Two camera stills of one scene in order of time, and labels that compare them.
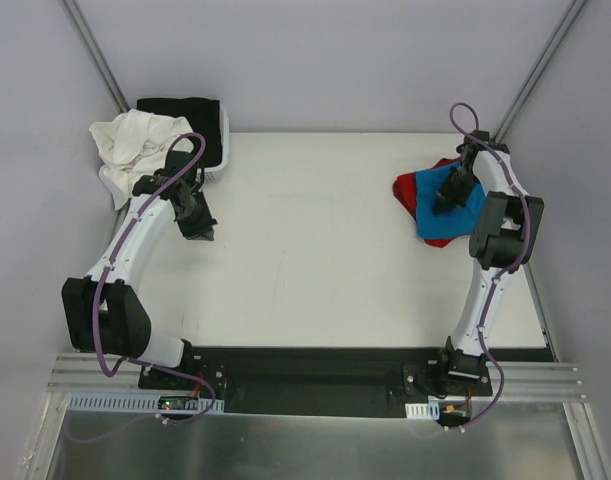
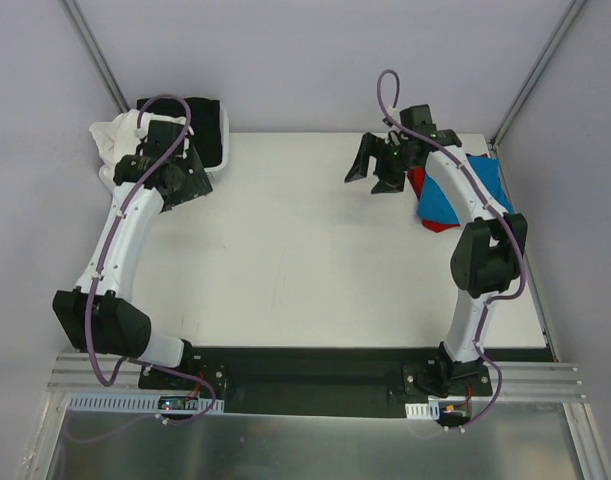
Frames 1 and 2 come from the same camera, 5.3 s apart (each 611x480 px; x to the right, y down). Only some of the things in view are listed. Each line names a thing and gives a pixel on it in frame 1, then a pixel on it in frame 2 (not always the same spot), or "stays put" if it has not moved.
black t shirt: (203, 115) stays put
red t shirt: (405, 187) -> (416, 176)
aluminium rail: (85, 373) stays put
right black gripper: (449, 197) -> (385, 159)
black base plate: (317, 380) stays put
